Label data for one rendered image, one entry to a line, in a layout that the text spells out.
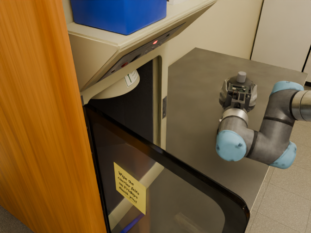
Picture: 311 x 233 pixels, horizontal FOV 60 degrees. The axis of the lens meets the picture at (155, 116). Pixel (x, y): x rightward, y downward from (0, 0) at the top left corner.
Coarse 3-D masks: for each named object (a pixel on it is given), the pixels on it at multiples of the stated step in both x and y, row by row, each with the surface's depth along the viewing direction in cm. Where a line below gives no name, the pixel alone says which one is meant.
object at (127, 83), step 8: (136, 72) 65; (120, 80) 59; (128, 80) 61; (136, 80) 63; (112, 88) 59; (120, 88) 60; (128, 88) 61; (96, 96) 58; (104, 96) 59; (112, 96) 59
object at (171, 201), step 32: (96, 128) 44; (96, 160) 51; (128, 160) 42; (160, 160) 35; (160, 192) 39; (192, 192) 33; (224, 192) 30; (128, 224) 54; (160, 224) 44; (192, 224) 37; (224, 224) 32
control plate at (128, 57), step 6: (174, 30) 50; (162, 36) 46; (168, 36) 52; (150, 42) 43; (156, 42) 48; (162, 42) 55; (138, 48) 40; (144, 48) 45; (150, 48) 50; (126, 54) 38; (132, 54) 42; (138, 54) 47; (144, 54) 53; (120, 60) 39; (126, 60) 43; (114, 66) 41; (120, 66) 45; (108, 72) 42; (114, 72) 47; (102, 78) 44
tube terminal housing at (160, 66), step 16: (64, 0) 38; (160, 48) 64; (128, 64) 55; (160, 64) 71; (112, 80) 53; (160, 80) 74; (160, 96) 77; (160, 112) 80; (160, 128) 84; (160, 144) 88
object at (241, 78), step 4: (240, 72) 92; (244, 72) 92; (236, 76) 96; (240, 76) 91; (244, 76) 91; (228, 80) 95; (232, 80) 94; (236, 80) 94; (240, 80) 92; (244, 80) 92; (248, 80) 94; (228, 84) 94; (240, 84) 92; (244, 84) 92; (248, 84) 92; (252, 84) 93
